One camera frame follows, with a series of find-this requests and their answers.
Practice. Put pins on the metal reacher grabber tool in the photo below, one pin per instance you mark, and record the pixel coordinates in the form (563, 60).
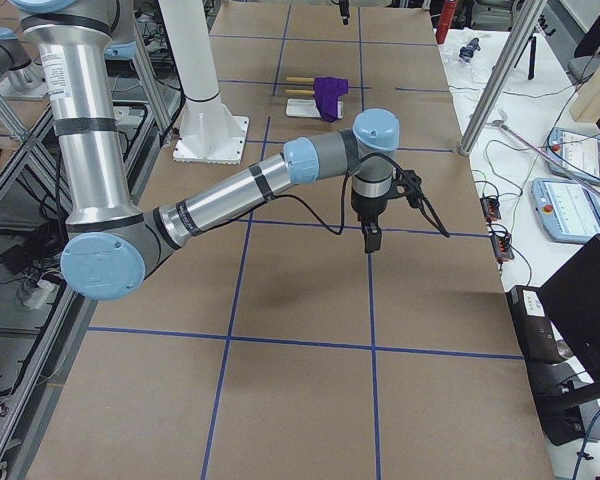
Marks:
(541, 151)

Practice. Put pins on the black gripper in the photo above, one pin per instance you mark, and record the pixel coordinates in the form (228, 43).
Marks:
(367, 210)

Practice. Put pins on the teach pendant tablet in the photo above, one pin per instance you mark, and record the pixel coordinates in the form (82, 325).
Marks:
(575, 152)
(567, 211)

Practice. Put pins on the far orange connector block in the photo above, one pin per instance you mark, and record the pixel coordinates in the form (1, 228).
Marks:
(491, 208)

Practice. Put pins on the orange connector block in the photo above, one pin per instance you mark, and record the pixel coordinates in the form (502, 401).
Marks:
(501, 244)
(491, 208)

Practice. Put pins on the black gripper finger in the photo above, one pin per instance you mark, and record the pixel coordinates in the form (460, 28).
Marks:
(344, 10)

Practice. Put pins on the aluminium frame post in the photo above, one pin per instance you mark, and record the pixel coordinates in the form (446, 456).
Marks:
(511, 51)

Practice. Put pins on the red cylinder bottle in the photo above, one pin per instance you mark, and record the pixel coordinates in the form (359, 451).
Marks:
(445, 20)

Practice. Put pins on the white towel rack with dowels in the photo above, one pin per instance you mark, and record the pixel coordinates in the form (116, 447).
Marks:
(301, 100)

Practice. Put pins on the purple towel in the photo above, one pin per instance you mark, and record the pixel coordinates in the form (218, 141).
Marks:
(327, 92)

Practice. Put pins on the folded blue umbrella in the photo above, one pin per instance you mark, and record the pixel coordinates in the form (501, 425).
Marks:
(468, 51)

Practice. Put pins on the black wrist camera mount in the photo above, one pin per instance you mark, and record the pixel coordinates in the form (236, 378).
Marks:
(407, 184)

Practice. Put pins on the far teach pendant tablet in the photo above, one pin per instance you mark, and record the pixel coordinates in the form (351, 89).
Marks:
(575, 152)

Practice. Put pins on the black monitor on stand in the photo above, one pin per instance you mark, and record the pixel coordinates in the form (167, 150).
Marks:
(558, 330)

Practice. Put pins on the white camera pillar with base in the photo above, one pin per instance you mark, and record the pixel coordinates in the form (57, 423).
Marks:
(208, 131)

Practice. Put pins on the near orange connector block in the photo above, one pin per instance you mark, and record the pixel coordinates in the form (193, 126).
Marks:
(501, 244)

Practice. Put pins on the near teach pendant tablet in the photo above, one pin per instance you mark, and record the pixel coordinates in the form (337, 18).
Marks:
(567, 211)

